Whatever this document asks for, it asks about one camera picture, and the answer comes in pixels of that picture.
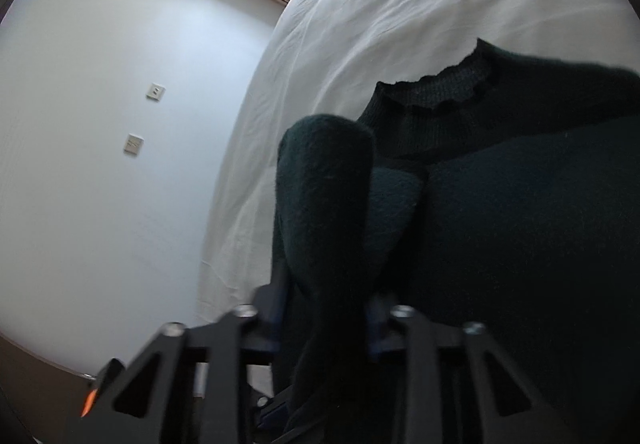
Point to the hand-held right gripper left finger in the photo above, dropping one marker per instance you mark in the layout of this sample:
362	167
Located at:
277	321

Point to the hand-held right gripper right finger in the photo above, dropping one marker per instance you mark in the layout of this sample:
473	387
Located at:
374	329

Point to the dark green knit sweater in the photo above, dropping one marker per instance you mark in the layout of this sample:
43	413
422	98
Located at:
500	224

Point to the white bed sheet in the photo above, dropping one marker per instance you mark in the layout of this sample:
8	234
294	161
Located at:
375	14

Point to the white wall socket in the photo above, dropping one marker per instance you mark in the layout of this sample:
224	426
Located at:
133	143
156	92

